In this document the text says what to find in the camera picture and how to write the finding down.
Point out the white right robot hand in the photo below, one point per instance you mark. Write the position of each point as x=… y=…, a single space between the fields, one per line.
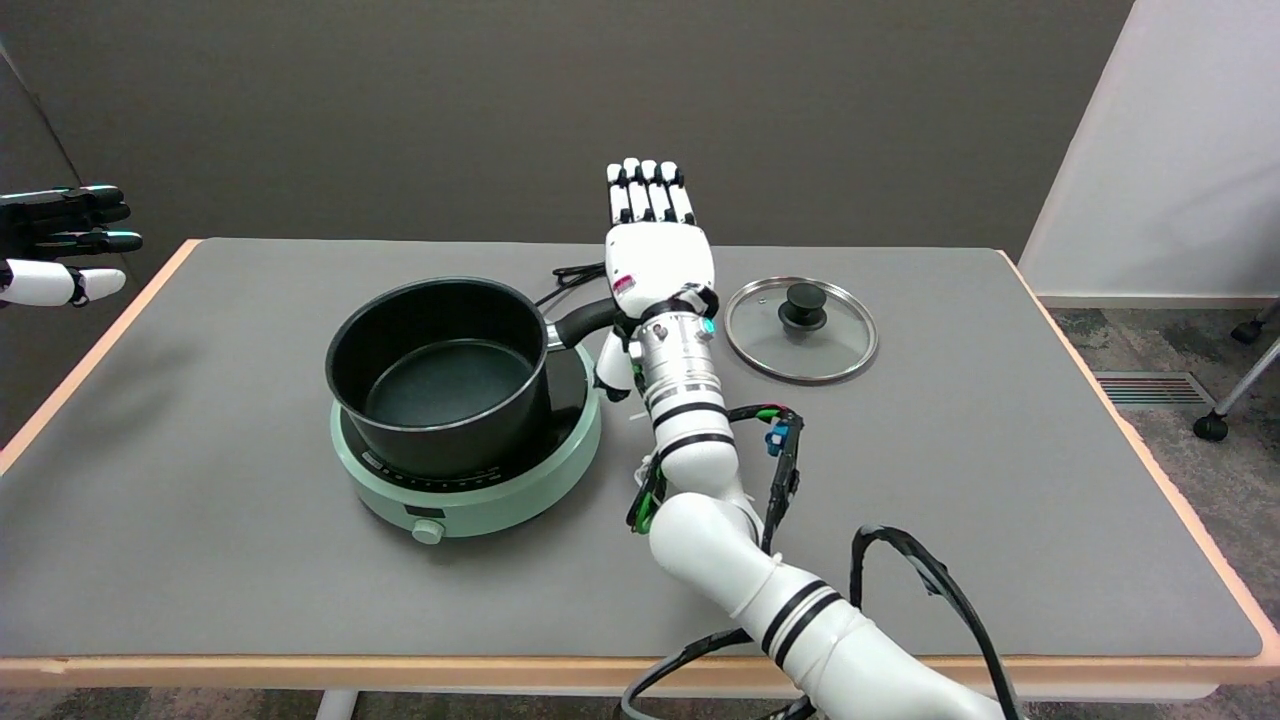
x=660 y=260

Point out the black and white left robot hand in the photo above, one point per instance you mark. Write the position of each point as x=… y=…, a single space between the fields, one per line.
x=50 y=285

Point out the black soup pot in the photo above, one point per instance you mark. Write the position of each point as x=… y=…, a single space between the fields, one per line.
x=440 y=435

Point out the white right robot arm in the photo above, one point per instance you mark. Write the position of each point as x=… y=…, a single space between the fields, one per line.
x=710 y=540

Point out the glass pot lid black knob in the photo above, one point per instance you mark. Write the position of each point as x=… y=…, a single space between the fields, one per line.
x=830 y=345

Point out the green round induction stove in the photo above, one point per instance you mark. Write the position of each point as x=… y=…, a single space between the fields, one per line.
x=500 y=505

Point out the grey table mat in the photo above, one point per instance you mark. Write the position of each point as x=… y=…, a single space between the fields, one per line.
x=200 y=500

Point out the metal floor vent grille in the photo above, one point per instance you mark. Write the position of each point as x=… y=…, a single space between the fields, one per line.
x=1150 y=390

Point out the white table leg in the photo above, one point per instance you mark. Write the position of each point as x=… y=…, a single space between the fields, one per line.
x=336 y=705

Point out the grey chair leg with caster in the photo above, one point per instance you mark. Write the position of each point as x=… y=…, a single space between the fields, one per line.
x=1213 y=427

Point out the black chair caster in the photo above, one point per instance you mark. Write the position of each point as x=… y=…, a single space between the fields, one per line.
x=1246 y=330

